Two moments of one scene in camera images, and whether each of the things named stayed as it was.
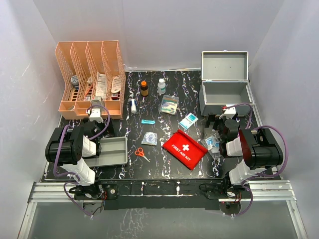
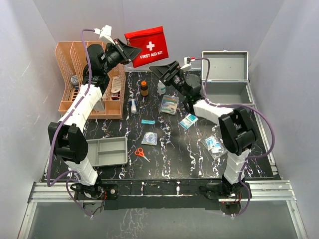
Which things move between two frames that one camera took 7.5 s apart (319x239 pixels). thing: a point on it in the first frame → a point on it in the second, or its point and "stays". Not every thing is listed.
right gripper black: (214, 118) → (166, 73)
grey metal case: (225, 82) stays
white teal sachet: (188, 121) stays
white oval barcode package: (116, 84) stays
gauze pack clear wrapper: (169, 104) stays
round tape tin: (75, 80) stays
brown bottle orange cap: (144, 88) stays
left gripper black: (109, 129) → (132, 52)
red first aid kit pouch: (185, 149) → (152, 43)
